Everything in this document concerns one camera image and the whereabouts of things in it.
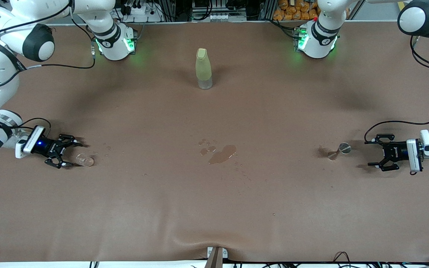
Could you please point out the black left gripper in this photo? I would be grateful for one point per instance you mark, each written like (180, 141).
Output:
(396, 151)

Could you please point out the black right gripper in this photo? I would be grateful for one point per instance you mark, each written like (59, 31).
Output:
(49, 147)

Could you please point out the clear glass beaker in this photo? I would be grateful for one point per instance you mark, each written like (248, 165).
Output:
(86, 160)

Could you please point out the steel jigger measuring cup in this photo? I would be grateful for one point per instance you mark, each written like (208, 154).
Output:
(345, 148)

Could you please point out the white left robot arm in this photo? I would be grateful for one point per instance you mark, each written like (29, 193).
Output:
(318, 46)

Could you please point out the green frosted bottle shaker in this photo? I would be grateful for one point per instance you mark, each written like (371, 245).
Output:
(203, 67)

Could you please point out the spilled brown liquid puddle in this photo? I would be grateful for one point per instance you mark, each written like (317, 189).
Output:
(222, 153)

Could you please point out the white power strip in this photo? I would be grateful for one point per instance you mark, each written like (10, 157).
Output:
(140, 11)

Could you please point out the brown table mat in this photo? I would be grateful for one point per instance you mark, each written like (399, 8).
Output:
(214, 204)

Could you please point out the orange packets pile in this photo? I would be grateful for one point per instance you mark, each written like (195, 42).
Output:
(292, 13)

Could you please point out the metal table edge bracket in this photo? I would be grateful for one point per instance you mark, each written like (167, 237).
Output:
(216, 258)

